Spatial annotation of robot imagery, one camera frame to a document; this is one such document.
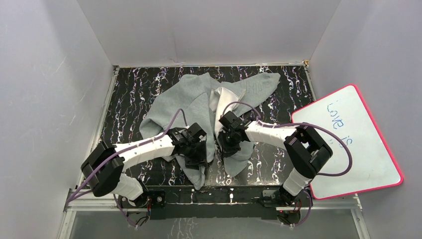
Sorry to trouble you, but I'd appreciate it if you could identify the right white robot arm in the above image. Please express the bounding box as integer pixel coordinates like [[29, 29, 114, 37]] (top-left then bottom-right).
[[218, 111, 333, 208]]

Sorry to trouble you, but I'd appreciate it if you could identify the pink-framed whiteboard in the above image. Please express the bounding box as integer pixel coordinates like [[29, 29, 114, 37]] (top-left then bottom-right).
[[291, 84, 404, 200]]

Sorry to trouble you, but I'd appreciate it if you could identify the grey zip-up jacket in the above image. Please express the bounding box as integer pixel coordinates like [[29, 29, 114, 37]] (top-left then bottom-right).
[[139, 72, 282, 191]]

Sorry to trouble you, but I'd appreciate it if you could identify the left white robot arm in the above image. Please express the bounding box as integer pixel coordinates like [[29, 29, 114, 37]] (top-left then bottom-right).
[[81, 123, 207, 208]]

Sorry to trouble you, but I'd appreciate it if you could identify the aluminium table frame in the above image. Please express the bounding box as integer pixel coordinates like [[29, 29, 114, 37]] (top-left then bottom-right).
[[60, 63, 368, 239]]

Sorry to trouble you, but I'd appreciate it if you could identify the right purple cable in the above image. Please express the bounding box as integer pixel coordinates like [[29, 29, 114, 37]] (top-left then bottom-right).
[[221, 101, 353, 228]]

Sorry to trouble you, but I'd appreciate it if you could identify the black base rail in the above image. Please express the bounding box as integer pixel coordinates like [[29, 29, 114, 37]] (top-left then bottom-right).
[[117, 186, 314, 224]]

